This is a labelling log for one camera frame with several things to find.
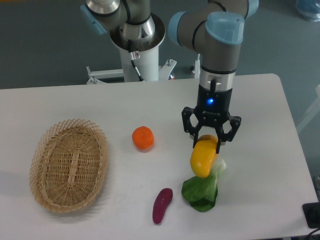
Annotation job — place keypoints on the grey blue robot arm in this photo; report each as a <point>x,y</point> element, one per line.
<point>214,32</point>

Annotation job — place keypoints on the blue object on floor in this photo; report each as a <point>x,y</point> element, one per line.
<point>309,9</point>

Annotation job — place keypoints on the green bok choy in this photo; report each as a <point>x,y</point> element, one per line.
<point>202,193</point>

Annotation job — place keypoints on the purple sweet potato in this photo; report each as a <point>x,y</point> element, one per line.
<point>162,201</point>

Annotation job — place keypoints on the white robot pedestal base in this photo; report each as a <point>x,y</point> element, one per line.
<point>138,46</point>

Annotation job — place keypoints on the white frame at right edge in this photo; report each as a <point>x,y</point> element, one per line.
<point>310,112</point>

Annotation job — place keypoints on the yellow mango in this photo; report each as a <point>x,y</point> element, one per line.
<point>204,155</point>

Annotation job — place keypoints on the woven wicker basket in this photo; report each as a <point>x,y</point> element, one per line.
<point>69,166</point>

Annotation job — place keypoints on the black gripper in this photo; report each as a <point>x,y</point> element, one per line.
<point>212,110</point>

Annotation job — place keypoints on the black device at table edge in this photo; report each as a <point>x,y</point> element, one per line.
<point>312,214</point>

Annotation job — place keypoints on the orange tangerine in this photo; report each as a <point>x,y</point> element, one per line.
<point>143,137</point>

